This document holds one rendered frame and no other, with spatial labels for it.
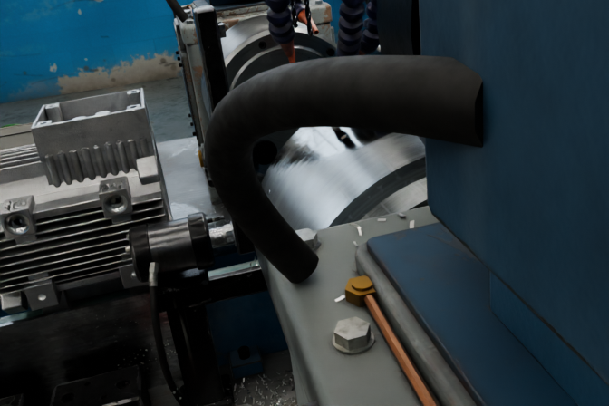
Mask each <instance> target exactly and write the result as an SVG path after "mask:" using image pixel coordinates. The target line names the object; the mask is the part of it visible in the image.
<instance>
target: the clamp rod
mask: <svg viewBox="0 0 609 406"><path fill-rule="evenodd" d="M227 228H231V229H232V227H231V225H230V227H217V228H212V229H209V234H210V239H211V244H212V248H213V247H221V246H225V245H228V244H233V243H235V241H234V242H233V243H228V242H227V239H228V238H229V237H233V238H234V235H228V236H227V234H226V233H225V231H226V229H227Z"/></svg>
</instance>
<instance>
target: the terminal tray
mask: <svg viewBox="0 0 609 406"><path fill-rule="evenodd" d="M31 131H32V134H33V137H34V142H35V145H36V148H37V151H38V154H39V157H40V161H41V162H42V163H43V169H44V172H45V175H46V178H47V181H48V184H49V185H54V186H55V187H56V188H59V187H60V186H61V184H62V183H64V182H65V183H66V184H67V185H72V183H73V180H77V181H78V182H79V183H82V182H84V179H86V178H89V179H90V180H95V179H96V176H101V177H102V178H103V179H105V178H106V177H107V175H108V174H109V173H111V174H112V175H113V176H117V175H118V174H119V171H123V172H124V173H125V174H128V173H129V172H130V169H135V170H136V171H138V170H137V164H136V159H139V158H144V157H149V156H155V157H156V155H155V151H156V148H155V149H154V146H155V141H154V144H153V140H154V139H153V138H152V135H153V132H152V128H151V124H150V115H149V110H148V106H147V103H146V98H145V94H144V90H143V88H139V89H135V90H129V91H124V92H115V93H109V94H103V95H99V96H93V97H88V98H82V99H78V100H72V101H62V102H57V103H52V104H46V105H43V107H42V109H41V110H40V111H39V113H38V115H37V117H36V119H35V121H34V124H33V126H32V127H31Z"/></svg>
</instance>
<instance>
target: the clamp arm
mask: <svg viewBox="0 0 609 406"><path fill-rule="evenodd" d="M192 13H193V18H194V23H195V28H196V33H197V38H198V47H199V52H200V57H201V62H202V67H203V72H204V77H205V82H206V87H207V92H208V101H209V106H210V111H211V115H212V113H213V111H214V110H215V108H216V106H217V104H218V103H219V102H220V101H221V100H222V99H223V98H224V97H225V96H226V95H227V94H228V93H229V87H228V81H227V71H226V66H225V60H224V54H223V50H222V44H221V39H220V38H224V37H227V34H226V28H225V25H224V24H223V23H222V22H219V23H218V18H217V12H216V9H215V8H214V7H213V6H212V5H204V6H198V7H194V8H193V9H192ZM230 219H231V221H230V224H227V225H224V227H230V225H231V227H232V229H231V228H227V229H226V231H225V233H226V234H227V236H228V235H234V238H233V237H229V238H228V239H227V242H228V243H233V242H234V241H235V243H233V244H228V245H229V246H231V245H234V244H235V247H237V252H238V253H239V254H240V255H244V254H248V253H253V252H256V250H255V245H254V244H253V243H252V242H251V241H250V240H249V238H248V237H247V236H246V235H245V234H244V232H243V231H242V230H241V228H240V227H239V226H238V224H237V223H236V221H235V220H234V219H233V218H232V217H231V216H230ZM232 232H233V234H232Z"/></svg>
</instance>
